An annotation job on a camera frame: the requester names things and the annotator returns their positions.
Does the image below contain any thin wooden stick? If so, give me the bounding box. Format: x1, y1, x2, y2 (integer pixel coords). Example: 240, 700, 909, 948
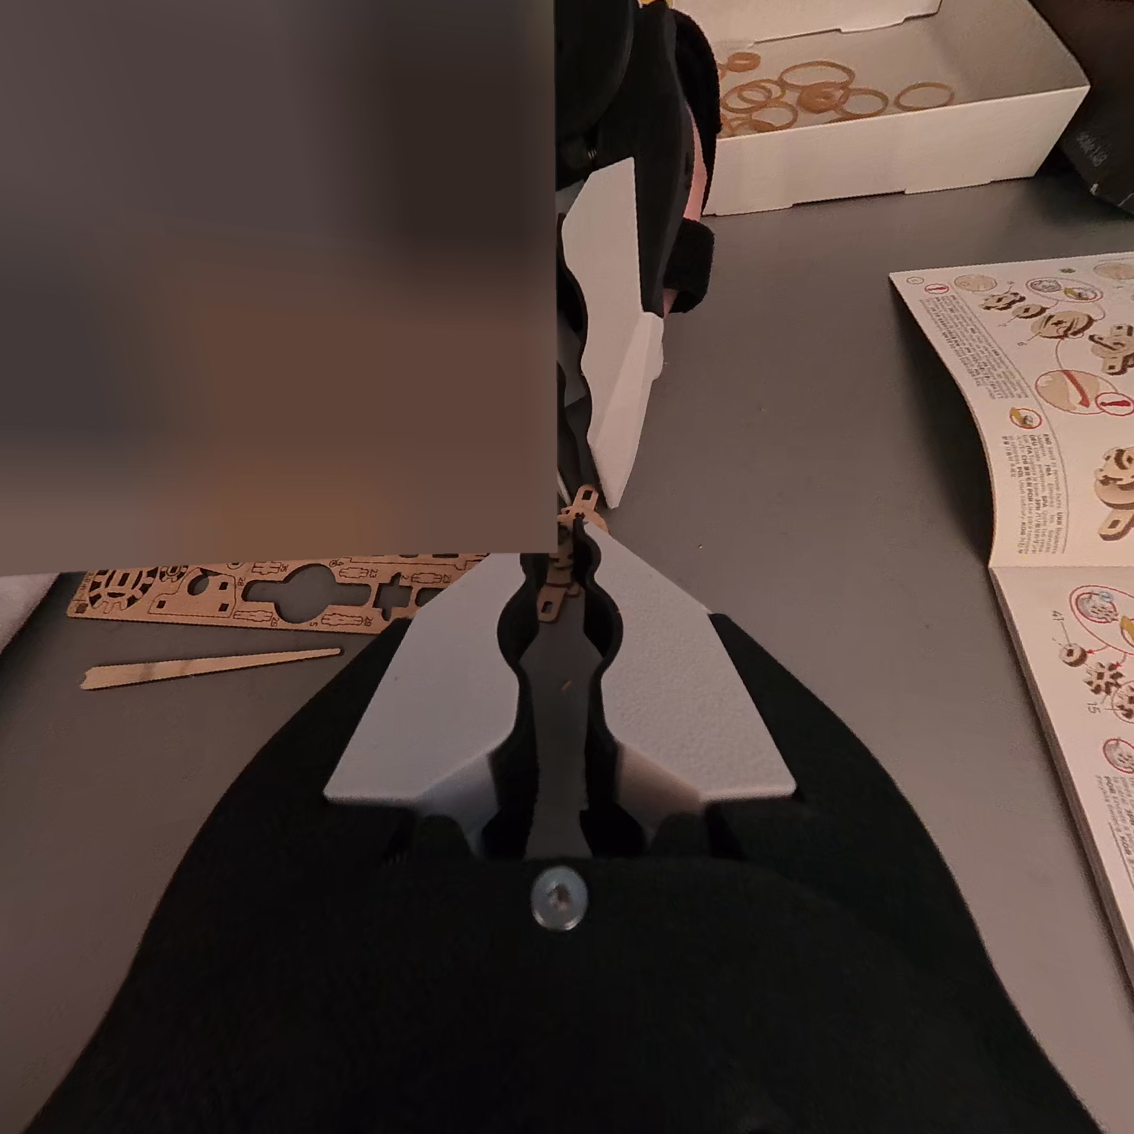
80, 649, 342, 691

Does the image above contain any pile of wooden rings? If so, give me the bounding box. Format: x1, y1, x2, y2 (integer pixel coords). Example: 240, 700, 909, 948
716, 48, 956, 136

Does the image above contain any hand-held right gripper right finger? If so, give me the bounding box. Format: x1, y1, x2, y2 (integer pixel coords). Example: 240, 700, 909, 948
571, 521, 797, 860

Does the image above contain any black model kit box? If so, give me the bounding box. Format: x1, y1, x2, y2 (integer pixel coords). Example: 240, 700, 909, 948
1031, 0, 1134, 219

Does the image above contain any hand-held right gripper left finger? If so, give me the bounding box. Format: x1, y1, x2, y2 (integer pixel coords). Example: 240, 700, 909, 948
322, 523, 560, 862

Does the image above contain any illustrated instruction booklet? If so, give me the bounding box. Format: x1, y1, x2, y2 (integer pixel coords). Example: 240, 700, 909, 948
888, 253, 1134, 953

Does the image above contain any white cardboard box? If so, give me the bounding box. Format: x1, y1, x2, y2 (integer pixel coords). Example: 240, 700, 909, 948
700, 0, 1090, 219

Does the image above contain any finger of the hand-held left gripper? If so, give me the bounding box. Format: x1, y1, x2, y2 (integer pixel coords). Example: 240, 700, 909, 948
557, 158, 667, 512

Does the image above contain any round wooden model assembly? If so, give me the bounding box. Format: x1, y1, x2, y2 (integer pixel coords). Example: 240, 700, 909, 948
535, 482, 604, 627

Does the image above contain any laser-cut plywood sheet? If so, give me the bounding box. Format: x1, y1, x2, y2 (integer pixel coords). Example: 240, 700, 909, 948
66, 554, 491, 636

